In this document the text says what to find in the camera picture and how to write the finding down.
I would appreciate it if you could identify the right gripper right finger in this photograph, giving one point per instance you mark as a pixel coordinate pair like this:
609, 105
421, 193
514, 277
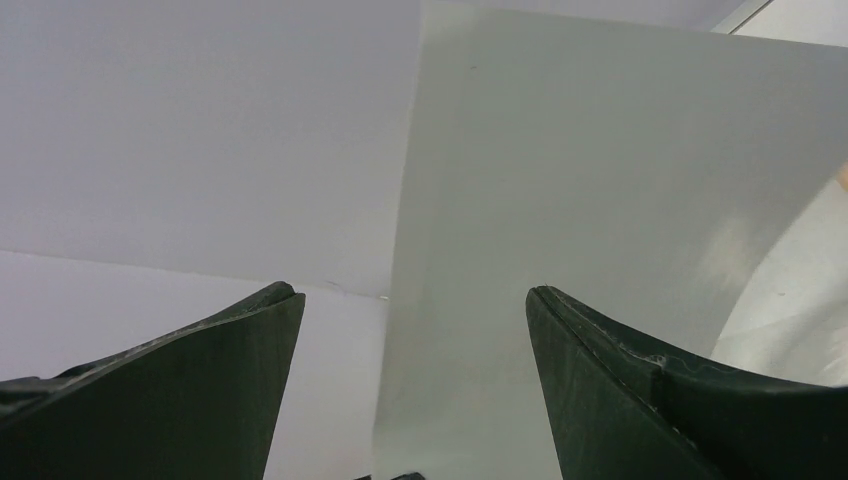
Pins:
625, 405

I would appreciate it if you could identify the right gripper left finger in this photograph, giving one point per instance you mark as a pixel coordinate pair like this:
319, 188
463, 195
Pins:
201, 402

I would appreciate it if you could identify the colour photo print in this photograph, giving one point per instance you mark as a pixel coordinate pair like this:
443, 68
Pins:
644, 171

